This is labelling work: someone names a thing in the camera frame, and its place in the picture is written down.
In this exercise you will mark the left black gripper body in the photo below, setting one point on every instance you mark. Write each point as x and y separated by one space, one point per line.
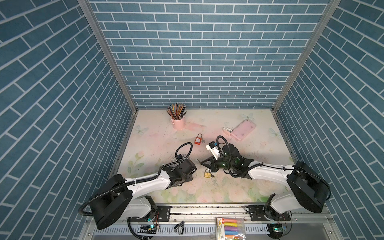
186 179

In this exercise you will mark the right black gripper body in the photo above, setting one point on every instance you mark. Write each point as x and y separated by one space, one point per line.
221 163

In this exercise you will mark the large brass padlock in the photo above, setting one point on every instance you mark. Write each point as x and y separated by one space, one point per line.
208 174

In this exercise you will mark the red padlock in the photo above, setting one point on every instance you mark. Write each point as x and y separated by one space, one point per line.
198 139

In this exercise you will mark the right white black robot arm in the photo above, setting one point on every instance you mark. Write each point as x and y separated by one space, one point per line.
305 188

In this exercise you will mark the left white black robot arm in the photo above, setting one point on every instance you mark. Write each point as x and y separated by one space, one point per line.
129 197

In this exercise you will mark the pink case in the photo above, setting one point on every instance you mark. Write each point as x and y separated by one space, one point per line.
243 130

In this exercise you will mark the pink pencil cup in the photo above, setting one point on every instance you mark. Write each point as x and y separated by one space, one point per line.
178 124

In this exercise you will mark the coloured pencils bundle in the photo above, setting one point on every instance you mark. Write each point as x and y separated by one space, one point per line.
176 111

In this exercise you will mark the black metal clip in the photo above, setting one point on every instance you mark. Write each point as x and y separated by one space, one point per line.
179 228

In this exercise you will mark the marker pack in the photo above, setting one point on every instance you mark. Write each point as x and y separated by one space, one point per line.
230 229

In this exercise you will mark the left circuit board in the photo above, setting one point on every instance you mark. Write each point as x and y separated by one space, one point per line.
147 229

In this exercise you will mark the circuit board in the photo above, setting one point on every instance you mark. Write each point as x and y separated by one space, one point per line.
147 229
275 231

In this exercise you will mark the right circuit board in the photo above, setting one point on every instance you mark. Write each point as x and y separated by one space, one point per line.
275 231

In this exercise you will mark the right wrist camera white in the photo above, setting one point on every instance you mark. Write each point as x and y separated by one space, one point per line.
213 148

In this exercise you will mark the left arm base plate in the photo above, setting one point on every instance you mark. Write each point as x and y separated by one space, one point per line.
160 214

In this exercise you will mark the aluminium front rail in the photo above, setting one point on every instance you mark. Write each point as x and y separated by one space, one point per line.
198 217

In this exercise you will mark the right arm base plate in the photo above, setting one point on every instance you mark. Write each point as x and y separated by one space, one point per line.
263 213

